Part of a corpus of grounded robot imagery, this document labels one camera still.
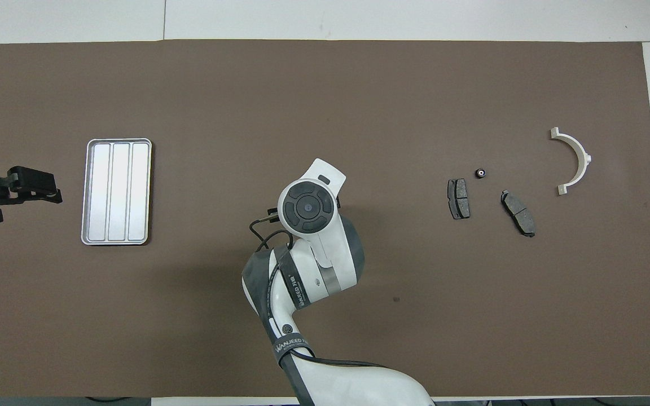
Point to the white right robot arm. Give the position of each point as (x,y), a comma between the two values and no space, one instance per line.
(325,254)

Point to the silver metal tray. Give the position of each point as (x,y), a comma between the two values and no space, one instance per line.
(116,192)

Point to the brown table mat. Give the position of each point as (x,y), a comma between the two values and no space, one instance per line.
(359,84)

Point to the short dark grey brake pad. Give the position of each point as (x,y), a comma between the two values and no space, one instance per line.
(459,198)

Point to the long dark grey brake pad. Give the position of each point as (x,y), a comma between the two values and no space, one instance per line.
(518,213)

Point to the white curved plastic bracket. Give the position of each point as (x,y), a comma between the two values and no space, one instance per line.
(584,164)

